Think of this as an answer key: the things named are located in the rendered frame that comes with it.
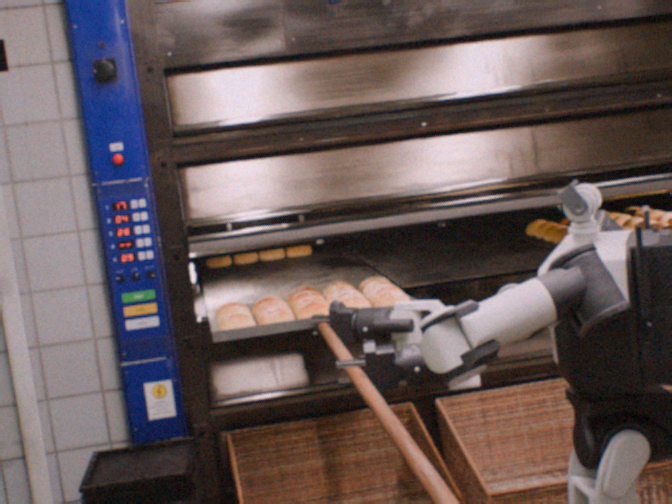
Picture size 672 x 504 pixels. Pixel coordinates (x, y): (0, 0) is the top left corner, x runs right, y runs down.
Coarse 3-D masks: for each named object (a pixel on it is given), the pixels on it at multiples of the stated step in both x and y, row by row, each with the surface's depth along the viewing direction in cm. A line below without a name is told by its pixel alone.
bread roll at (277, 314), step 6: (264, 312) 260; (270, 312) 259; (276, 312) 258; (282, 312) 259; (288, 312) 260; (264, 318) 258; (270, 318) 258; (276, 318) 258; (282, 318) 258; (288, 318) 259; (294, 318) 260; (258, 324) 259
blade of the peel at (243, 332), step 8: (408, 296) 274; (256, 320) 273; (288, 320) 257; (296, 320) 257; (304, 320) 258; (216, 328) 269; (240, 328) 255; (248, 328) 256; (256, 328) 256; (264, 328) 256; (272, 328) 257; (280, 328) 257; (288, 328) 257; (296, 328) 258; (304, 328) 258; (216, 336) 254; (224, 336) 255; (232, 336) 255; (240, 336) 255; (248, 336) 256
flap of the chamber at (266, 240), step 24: (600, 192) 280; (624, 192) 281; (648, 192) 287; (408, 216) 273; (432, 216) 274; (456, 216) 274; (480, 216) 287; (240, 240) 266; (264, 240) 267; (288, 240) 269; (312, 240) 288
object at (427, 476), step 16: (336, 336) 234; (336, 352) 221; (352, 368) 205; (368, 384) 193; (368, 400) 185; (384, 416) 174; (400, 432) 164; (400, 448) 160; (416, 448) 156; (416, 464) 151; (432, 480) 143; (432, 496) 140; (448, 496) 137
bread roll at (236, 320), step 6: (228, 318) 257; (234, 318) 257; (240, 318) 257; (246, 318) 258; (252, 318) 259; (222, 324) 257; (228, 324) 256; (234, 324) 256; (240, 324) 256; (246, 324) 257; (252, 324) 258
